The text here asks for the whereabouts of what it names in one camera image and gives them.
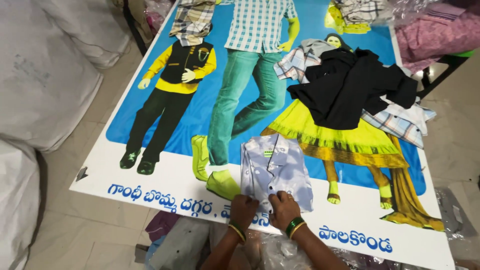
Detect person's left hand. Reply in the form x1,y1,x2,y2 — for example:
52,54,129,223
229,194,260,230

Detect person's right hand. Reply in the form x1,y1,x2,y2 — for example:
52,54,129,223
268,190,302,230

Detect light blue shirt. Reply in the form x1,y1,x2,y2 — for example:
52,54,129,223
240,134,314,214

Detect green and gold right bangles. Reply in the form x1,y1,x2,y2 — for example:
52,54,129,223
284,216,308,240

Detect green and gold bangles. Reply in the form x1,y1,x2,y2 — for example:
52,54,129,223
227,221,248,245
284,216,308,240

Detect green and gold left bangles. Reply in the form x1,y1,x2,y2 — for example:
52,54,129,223
227,221,248,245

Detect heap of clear plastic bags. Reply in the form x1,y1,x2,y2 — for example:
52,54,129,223
240,229,402,270

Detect grey cloth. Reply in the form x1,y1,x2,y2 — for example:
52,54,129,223
135,216,229,270

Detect purple garment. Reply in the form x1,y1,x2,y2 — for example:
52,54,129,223
145,210,181,242

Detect printed blue banner board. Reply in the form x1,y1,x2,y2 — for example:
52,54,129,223
70,0,455,270

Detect black shirt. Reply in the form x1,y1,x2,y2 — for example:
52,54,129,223
286,47,418,130

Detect pastel plaid shirt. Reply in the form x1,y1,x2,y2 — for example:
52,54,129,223
273,47,437,150

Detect grey garment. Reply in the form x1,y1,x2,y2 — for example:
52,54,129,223
299,38,337,58

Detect yellow garment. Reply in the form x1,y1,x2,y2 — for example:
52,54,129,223
324,1,372,35

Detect brown plaid shirt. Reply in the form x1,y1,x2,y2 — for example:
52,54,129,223
169,0,217,47

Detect folded checked shirt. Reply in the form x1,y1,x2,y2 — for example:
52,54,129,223
333,0,392,26

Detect pink packet in plastic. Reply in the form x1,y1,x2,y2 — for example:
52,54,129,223
144,0,174,36

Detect pink cloth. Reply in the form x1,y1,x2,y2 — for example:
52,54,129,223
394,3,480,75

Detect clear plastic wrap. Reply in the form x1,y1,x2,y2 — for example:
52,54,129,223
375,0,466,27

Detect large white sack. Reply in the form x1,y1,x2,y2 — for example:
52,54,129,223
34,0,132,69
0,0,104,153
0,139,41,270

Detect black chair frame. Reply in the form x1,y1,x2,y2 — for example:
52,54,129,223
415,54,470,100

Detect black table frame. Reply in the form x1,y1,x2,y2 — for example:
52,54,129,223
122,0,149,57

